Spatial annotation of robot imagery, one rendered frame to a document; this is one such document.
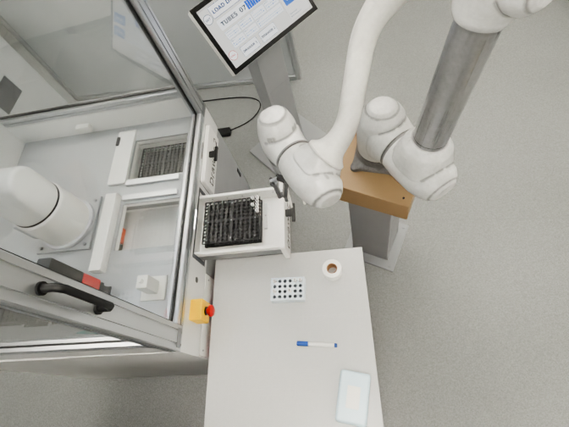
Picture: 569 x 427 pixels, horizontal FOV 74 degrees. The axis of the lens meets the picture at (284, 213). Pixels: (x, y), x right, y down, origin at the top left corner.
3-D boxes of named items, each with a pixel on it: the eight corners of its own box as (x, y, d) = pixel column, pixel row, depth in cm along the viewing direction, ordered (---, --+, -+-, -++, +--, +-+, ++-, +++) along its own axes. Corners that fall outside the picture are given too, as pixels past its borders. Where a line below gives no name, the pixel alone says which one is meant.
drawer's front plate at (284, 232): (289, 191, 152) (283, 176, 142) (290, 258, 138) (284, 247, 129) (284, 191, 152) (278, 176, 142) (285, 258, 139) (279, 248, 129)
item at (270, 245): (284, 193, 150) (280, 185, 145) (284, 253, 138) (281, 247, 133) (190, 204, 157) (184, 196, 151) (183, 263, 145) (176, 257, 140)
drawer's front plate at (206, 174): (218, 140, 172) (209, 124, 162) (214, 194, 158) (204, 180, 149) (215, 140, 172) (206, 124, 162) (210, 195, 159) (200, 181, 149)
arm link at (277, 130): (257, 149, 107) (280, 180, 101) (243, 111, 93) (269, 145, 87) (290, 130, 108) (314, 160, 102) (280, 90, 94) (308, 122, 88)
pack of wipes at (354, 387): (341, 369, 123) (340, 368, 119) (371, 374, 121) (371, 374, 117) (335, 420, 117) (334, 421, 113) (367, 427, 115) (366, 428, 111)
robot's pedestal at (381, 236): (408, 226, 220) (424, 149, 154) (392, 272, 210) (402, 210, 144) (359, 211, 231) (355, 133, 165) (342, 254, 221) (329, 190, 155)
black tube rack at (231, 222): (264, 203, 149) (260, 196, 143) (263, 245, 141) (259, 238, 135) (211, 210, 153) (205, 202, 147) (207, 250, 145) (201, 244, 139)
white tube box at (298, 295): (306, 279, 140) (304, 276, 136) (306, 302, 136) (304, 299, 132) (273, 280, 142) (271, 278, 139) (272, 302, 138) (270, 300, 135)
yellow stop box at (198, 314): (212, 302, 135) (204, 297, 128) (210, 323, 131) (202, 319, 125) (198, 303, 135) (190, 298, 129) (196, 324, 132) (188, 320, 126)
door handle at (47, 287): (122, 302, 84) (60, 277, 67) (119, 314, 83) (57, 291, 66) (102, 304, 85) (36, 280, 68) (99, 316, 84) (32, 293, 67)
